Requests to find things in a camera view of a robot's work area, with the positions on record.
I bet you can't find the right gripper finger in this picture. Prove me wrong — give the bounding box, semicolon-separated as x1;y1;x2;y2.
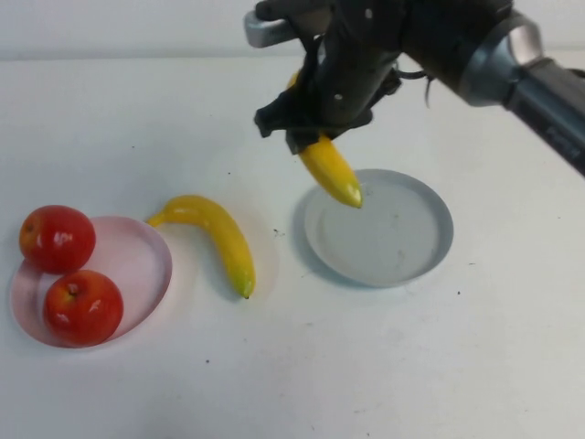
286;127;342;155
253;86;322;139

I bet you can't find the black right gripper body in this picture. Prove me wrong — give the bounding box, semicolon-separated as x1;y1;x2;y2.
314;0;407;136

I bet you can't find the yellow banana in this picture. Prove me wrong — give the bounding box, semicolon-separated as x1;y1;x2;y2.
146;194;256;301
286;68;364;210

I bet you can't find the red apple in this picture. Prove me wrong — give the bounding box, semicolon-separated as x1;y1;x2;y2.
43;269;124;348
18;204;97;275

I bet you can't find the grey round plate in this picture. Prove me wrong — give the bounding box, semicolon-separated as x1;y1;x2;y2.
303;168;454;288

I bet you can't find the pink round plate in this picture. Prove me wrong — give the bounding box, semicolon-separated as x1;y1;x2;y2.
9;215;174;349

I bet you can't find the black cable tie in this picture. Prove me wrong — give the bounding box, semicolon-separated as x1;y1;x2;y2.
395;68;435;110

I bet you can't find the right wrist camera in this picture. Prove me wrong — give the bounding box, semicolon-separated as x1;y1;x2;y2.
244;0;337;49

